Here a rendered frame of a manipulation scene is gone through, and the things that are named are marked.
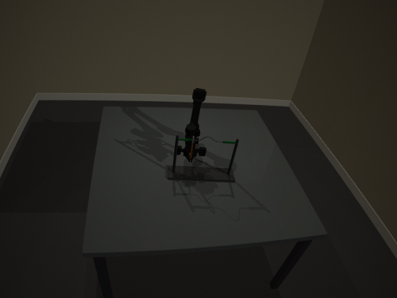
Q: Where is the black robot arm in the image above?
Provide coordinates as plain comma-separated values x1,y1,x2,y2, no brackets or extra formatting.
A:
185,88,207,140

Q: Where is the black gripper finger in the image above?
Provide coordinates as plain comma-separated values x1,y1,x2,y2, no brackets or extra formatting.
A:
183,149,190,162
191,150,197,162

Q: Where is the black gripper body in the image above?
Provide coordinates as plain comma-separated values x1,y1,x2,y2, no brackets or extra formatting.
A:
177,145,207,156

